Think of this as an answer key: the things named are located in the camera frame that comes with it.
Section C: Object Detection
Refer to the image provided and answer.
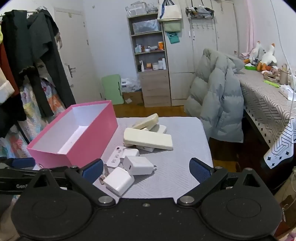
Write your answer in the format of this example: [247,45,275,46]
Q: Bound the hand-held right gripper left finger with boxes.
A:
[23,159,115,207]

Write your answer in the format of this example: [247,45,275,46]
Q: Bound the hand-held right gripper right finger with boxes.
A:
[177,158,266,207]

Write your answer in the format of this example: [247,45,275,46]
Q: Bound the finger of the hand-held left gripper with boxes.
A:
[0,157,37,176]

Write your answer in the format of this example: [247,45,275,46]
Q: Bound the white remote control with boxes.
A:
[107,146,126,168]

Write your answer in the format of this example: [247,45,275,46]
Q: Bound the pink cardboard box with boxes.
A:
[26,100,119,168]

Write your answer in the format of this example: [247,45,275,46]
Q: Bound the white power bank pink print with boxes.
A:
[142,124,167,135]

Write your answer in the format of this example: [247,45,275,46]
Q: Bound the large cream power bank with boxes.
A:
[123,128,174,151]

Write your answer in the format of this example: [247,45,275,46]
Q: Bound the slim cream power bank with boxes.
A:
[132,113,159,130]

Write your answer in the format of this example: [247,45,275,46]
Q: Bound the metal clothes rack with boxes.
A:
[0,9,44,145]

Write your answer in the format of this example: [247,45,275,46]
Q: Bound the black jacket white piping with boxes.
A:
[0,93,27,139]

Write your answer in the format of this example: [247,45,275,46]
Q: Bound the grey puffer jacket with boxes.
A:
[184,48,245,143]

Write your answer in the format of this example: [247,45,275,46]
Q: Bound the white fleece coat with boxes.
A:
[0,67,15,104]

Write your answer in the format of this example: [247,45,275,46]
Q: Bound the green folding stool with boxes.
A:
[101,74,124,105]

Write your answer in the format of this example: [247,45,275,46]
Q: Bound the brown paper bag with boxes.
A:
[274,178,296,232]

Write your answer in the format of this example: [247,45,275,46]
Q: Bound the wooden shelf unit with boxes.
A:
[126,12,171,107]

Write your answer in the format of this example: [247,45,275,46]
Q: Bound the plastic bags on floor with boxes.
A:
[121,77,142,92]

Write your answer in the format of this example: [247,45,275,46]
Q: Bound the geometric patterned tablecloth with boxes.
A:
[238,67,296,168]

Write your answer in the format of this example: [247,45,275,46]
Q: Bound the red hanging garment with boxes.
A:
[0,40,20,96]

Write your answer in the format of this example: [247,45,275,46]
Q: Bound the white wardrobe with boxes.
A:
[162,0,238,106]

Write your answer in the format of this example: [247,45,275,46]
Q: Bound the white tissue box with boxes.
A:
[279,85,296,100]

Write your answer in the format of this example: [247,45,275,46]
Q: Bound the black hanging garment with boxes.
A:
[1,10,31,80]

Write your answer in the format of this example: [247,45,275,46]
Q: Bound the beige cup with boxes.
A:
[279,68,289,85]

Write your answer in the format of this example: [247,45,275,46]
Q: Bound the grey-green hanging top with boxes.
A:
[26,9,77,117]

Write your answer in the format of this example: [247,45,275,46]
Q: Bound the white door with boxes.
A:
[54,7,102,102]

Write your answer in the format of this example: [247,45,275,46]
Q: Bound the goose plush toy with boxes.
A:
[258,43,277,71]
[249,41,265,64]

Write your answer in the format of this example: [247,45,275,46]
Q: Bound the teal pouch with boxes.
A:
[167,31,180,44]

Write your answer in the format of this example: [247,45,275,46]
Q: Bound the green bag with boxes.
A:
[163,21,181,32]

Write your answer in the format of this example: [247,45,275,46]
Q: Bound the plastic bag on shelf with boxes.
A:
[132,20,160,35]

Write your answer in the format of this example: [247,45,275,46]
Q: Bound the pink curtain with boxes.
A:
[245,0,255,54]

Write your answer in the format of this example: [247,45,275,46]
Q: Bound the white tote bag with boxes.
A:
[157,0,182,22]

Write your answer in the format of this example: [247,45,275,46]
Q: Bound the clear plastic containers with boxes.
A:
[125,2,160,17]

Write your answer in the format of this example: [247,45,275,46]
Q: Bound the over-door hook rail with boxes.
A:
[191,23,214,30]

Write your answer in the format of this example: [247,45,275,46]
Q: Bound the over-door wire basket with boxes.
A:
[186,6,214,19]

